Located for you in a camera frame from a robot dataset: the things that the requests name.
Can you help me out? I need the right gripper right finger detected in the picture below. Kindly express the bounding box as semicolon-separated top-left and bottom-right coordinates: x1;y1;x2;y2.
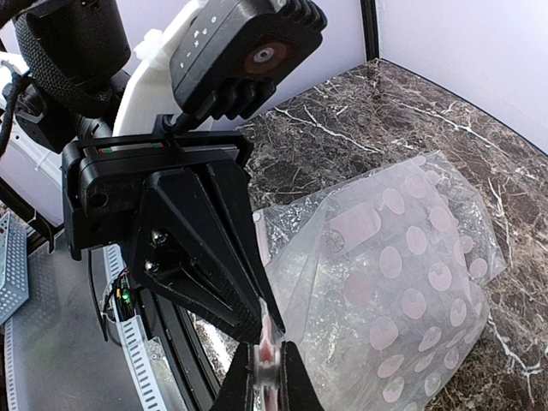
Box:
278;342;324;411

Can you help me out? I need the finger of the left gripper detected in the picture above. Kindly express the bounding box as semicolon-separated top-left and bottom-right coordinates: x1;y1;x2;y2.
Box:
205;160;285;335
128;164;261;343

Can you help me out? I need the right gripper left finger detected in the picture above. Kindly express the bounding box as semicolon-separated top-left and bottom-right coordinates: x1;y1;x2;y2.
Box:
210;342;254;411

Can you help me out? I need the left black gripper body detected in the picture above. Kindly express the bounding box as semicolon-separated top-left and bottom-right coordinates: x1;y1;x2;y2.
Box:
62;127;253;261

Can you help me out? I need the dotted zip bag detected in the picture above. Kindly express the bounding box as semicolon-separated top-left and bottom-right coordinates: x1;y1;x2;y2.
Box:
253;152;506;410

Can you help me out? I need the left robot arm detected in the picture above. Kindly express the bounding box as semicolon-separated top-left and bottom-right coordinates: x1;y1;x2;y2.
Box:
1;1;284;343

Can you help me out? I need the small electronics board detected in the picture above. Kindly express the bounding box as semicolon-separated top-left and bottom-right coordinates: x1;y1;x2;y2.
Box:
101;268;137;324

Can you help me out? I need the white slotted cable duct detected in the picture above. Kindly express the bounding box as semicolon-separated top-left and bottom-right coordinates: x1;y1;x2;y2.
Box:
104;243;185;411

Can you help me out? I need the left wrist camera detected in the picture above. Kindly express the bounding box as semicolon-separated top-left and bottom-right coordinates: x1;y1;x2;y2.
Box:
170;0;328;122

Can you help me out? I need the right black frame post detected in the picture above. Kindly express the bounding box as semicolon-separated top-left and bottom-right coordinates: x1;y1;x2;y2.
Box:
360;0;380;62

